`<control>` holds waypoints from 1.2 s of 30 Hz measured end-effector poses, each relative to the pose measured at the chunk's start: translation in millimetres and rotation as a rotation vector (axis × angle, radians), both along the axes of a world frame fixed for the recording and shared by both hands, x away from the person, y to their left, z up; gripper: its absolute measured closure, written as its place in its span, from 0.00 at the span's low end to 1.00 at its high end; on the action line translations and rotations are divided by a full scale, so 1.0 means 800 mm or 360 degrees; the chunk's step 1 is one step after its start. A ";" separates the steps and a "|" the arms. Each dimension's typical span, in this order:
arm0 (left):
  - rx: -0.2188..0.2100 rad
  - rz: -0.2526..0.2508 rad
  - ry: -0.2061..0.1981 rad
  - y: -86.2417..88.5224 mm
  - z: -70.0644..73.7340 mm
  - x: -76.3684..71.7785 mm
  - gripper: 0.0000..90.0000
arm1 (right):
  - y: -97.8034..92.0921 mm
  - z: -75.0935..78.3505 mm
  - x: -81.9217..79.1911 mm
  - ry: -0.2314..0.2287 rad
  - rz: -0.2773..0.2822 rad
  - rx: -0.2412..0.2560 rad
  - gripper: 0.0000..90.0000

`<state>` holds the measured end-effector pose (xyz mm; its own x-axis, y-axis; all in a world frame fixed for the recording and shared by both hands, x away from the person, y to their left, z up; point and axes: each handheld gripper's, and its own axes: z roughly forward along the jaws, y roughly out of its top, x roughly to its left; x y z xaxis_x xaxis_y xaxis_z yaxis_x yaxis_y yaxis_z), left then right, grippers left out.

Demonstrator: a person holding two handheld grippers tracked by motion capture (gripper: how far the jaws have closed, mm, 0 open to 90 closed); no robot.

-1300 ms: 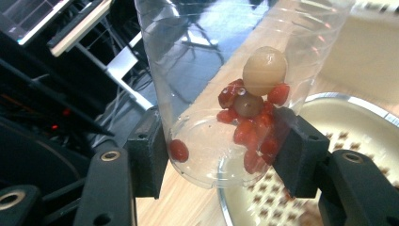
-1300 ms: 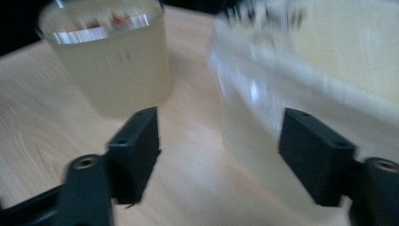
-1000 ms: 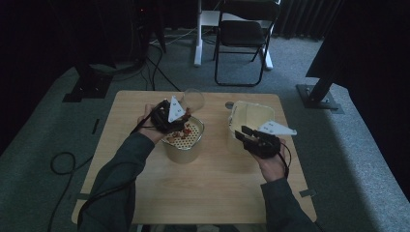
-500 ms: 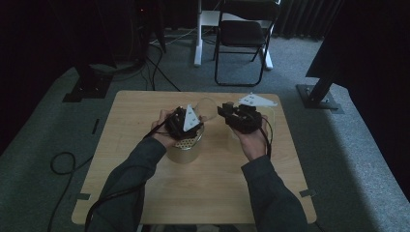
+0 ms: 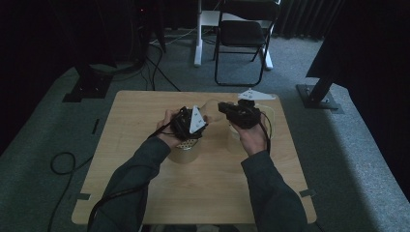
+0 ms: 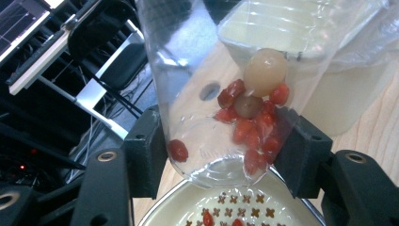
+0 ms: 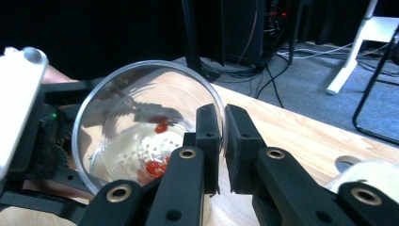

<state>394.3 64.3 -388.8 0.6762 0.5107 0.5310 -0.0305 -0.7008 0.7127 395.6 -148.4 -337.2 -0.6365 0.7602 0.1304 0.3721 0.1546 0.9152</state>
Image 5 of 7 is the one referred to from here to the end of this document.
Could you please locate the person's left hand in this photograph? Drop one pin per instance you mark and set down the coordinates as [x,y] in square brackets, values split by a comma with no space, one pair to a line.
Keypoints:
[165,130]

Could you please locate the black folding chair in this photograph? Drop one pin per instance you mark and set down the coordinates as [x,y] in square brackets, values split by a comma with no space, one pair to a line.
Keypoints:
[240,32]

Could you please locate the person's right hand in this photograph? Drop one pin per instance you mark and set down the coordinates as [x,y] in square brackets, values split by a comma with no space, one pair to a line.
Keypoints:
[254,140]

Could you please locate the small black strip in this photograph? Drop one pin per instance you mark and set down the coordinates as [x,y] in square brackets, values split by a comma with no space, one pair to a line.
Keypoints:
[95,126]

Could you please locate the dark curtain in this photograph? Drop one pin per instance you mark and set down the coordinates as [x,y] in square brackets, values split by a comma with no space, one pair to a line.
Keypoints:
[306,16]

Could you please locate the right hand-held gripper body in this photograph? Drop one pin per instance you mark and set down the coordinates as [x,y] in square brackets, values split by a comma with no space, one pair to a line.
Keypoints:
[245,114]

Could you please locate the clear cup with perforated lid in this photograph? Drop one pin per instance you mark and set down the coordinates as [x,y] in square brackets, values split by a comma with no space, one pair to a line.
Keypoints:
[187,151]

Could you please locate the black stand base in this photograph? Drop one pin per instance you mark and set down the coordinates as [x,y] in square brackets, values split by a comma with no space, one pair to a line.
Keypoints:
[317,96]
[88,85]

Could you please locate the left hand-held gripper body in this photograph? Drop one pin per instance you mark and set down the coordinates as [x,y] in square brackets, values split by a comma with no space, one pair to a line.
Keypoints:
[185,124]

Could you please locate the grey tape piece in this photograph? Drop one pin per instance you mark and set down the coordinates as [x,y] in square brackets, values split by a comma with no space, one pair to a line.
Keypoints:
[83,196]
[307,193]

